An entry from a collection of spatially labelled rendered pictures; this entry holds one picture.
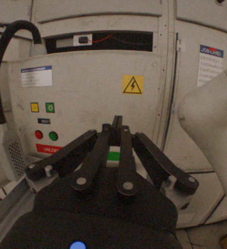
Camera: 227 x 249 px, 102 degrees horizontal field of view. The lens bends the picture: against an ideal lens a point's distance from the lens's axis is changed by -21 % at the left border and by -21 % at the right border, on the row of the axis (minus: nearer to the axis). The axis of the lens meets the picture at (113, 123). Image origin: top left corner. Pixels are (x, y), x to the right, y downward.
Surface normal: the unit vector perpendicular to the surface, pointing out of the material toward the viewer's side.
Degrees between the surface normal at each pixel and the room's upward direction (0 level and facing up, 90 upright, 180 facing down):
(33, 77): 90
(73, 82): 90
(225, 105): 102
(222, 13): 90
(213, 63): 90
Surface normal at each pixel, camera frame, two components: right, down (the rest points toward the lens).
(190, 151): -0.08, 0.30
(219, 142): -0.44, 0.38
